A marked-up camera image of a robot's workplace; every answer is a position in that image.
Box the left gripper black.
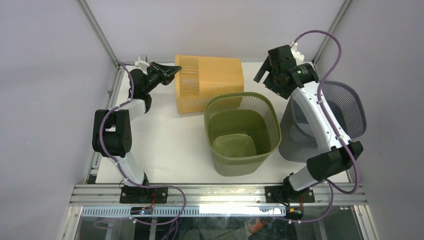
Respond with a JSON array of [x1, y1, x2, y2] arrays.
[[142, 62, 181, 94]]

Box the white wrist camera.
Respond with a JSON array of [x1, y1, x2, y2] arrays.
[[134, 54, 150, 71], [290, 41, 305, 65]]

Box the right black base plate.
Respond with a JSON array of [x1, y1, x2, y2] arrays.
[[264, 185, 315, 204]]

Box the green plastic basket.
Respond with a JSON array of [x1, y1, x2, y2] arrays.
[[204, 92, 282, 177]]

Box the yellow plastic basket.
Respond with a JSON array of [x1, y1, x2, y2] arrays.
[[174, 54, 245, 115]]

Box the grey plastic basket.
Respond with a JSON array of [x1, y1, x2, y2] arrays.
[[279, 81, 367, 163]]

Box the orange object under table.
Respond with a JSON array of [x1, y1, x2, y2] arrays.
[[246, 217, 268, 234]]

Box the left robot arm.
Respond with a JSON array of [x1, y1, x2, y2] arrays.
[[91, 60, 182, 203]]

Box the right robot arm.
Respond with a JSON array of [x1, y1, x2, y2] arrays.
[[253, 43, 363, 203]]

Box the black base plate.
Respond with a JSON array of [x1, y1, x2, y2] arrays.
[[264, 185, 315, 204], [119, 185, 169, 204]]

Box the aluminium mounting rail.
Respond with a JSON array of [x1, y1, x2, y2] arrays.
[[59, 183, 380, 240]]

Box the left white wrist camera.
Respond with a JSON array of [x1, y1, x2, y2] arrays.
[[134, 54, 150, 71]]

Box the white slotted cable duct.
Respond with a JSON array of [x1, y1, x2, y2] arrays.
[[81, 204, 286, 218]]

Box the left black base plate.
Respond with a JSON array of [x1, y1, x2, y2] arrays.
[[119, 185, 169, 204]]

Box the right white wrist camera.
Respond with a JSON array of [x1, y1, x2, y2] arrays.
[[290, 41, 305, 65]]

